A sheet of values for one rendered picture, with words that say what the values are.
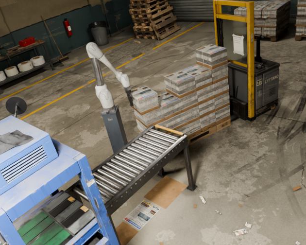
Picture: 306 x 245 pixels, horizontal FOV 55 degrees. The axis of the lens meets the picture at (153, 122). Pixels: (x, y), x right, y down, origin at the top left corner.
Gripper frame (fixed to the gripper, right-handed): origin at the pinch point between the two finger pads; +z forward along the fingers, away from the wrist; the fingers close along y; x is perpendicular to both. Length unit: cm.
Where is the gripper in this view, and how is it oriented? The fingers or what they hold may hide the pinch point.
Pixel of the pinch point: (131, 103)
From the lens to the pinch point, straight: 397.9
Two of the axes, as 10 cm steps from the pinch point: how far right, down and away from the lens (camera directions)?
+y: -4.8, -3.8, 7.9
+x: -8.6, 3.8, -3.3
